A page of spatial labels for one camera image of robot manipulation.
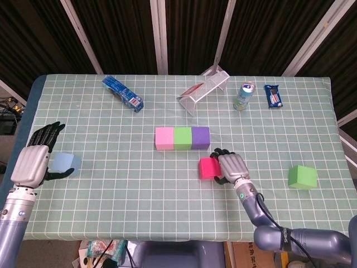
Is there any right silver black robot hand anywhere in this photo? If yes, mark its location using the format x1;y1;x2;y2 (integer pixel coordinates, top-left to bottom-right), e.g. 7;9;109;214
209;147;250;185

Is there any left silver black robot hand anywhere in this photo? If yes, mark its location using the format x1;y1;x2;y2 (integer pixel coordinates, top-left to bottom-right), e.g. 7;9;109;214
10;121;75;188

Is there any red foam cube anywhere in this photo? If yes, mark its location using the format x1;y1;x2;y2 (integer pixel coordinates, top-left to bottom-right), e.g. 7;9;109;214
198;157;223;181

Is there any purple foam cube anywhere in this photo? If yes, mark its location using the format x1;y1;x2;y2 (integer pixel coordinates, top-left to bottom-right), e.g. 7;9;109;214
191;126;211;151

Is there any green foam cube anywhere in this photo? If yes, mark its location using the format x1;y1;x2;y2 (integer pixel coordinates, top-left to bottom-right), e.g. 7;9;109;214
173;127;193;151
287;164;319;191

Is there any pink foam cube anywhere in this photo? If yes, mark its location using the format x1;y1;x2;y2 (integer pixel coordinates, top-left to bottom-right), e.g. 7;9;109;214
155;127;175;151

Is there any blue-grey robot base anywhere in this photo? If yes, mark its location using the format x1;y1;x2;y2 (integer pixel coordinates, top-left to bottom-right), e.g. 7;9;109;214
139;240;226;268

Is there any light blue foam cube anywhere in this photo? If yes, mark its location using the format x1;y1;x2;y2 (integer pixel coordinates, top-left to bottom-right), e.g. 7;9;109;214
50;152;83;177

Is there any black box device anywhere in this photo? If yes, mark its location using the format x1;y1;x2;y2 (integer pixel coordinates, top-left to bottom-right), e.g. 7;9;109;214
0;117;18;136

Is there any green white drink can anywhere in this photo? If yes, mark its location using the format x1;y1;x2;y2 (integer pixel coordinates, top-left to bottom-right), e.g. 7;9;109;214
233;81;257;112

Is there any dark blue cookie packet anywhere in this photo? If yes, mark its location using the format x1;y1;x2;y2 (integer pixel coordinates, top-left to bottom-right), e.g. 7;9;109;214
264;84;284;109

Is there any green checked tablecloth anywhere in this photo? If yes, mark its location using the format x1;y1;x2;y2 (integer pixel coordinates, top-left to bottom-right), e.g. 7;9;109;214
22;74;356;243

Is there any brown cardboard box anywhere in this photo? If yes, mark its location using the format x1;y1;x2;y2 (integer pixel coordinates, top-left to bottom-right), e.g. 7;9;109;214
231;241;281;268

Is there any red card in basket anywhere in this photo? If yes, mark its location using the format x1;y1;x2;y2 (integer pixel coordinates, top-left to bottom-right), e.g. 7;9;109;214
180;83;204;97

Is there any white printed bag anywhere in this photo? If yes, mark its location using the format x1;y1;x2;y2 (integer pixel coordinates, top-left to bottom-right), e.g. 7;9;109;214
73;240;93;268

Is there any teal snack bag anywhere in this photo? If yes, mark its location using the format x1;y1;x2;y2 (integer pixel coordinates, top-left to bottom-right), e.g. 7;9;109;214
86;240;128;266

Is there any long blue cookie box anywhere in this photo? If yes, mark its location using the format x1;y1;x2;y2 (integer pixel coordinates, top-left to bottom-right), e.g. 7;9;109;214
102;75;145;113

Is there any black pleated curtain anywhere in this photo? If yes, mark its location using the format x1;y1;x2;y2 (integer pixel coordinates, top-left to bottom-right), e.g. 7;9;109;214
0;0;357;132

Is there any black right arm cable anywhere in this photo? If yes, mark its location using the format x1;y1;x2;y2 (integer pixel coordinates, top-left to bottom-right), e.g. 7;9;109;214
256;192;316;268

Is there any tangled cable bundle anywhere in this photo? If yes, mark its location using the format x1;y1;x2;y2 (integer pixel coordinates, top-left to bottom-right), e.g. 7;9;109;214
0;96;25;116

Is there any white metal frame post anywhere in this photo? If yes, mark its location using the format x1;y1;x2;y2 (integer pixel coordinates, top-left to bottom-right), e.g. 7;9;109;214
0;79;28;106
336;108;357;126
149;0;169;75
281;0;351;76
200;0;238;76
339;130;357;165
60;0;104;75

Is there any white wire mesh basket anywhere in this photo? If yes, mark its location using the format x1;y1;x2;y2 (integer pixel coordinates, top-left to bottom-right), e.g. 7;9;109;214
176;70;230;116

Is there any thin black hanging cable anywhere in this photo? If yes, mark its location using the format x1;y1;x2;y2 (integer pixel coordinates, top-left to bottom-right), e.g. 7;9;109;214
94;239;114;265

